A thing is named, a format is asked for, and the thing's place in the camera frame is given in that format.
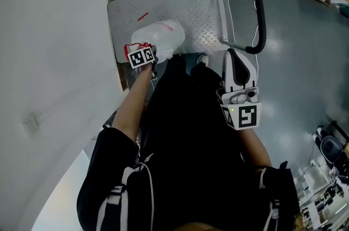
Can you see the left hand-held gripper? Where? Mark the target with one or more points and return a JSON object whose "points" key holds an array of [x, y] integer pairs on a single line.
{"points": [[140, 57]]}

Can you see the metal platform trolley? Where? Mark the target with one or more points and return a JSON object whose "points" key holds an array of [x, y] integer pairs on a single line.
{"points": [[191, 14]]}

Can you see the wall switch plate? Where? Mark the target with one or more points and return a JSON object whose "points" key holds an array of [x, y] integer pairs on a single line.
{"points": [[31, 124]]}

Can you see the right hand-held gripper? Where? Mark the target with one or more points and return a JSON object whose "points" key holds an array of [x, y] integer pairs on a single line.
{"points": [[242, 115]]}

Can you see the person's white shoe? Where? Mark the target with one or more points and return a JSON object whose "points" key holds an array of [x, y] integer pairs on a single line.
{"points": [[203, 59]]}

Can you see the person's black clothing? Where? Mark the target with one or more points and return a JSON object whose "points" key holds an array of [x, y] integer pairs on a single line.
{"points": [[191, 156]]}

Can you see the person's left forearm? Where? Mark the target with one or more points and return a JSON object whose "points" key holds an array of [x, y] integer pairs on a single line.
{"points": [[131, 104]]}

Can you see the white jug with red cap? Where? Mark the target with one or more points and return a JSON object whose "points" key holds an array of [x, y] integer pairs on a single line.
{"points": [[161, 36]]}

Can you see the person's right forearm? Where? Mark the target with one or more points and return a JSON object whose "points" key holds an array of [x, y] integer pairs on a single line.
{"points": [[255, 148]]}

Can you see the red tape strip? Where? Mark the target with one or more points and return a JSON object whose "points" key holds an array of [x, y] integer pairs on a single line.
{"points": [[143, 16]]}

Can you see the black office chair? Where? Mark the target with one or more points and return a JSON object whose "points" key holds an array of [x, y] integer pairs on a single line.
{"points": [[331, 148]]}

